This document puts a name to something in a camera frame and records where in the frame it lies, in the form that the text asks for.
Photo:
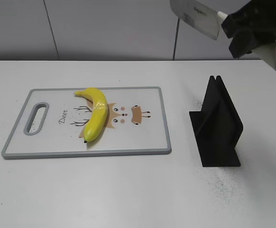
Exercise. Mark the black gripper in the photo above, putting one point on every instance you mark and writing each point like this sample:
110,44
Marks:
252,26

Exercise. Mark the white-handled kitchen knife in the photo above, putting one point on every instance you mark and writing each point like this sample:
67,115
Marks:
208,21

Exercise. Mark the white deer cutting board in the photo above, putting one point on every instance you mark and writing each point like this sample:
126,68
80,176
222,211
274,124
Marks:
51,123

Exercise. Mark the black knife stand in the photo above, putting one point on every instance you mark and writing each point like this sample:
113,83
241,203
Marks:
217,127

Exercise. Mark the yellow plastic banana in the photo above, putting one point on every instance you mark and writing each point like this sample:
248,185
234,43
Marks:
99,113

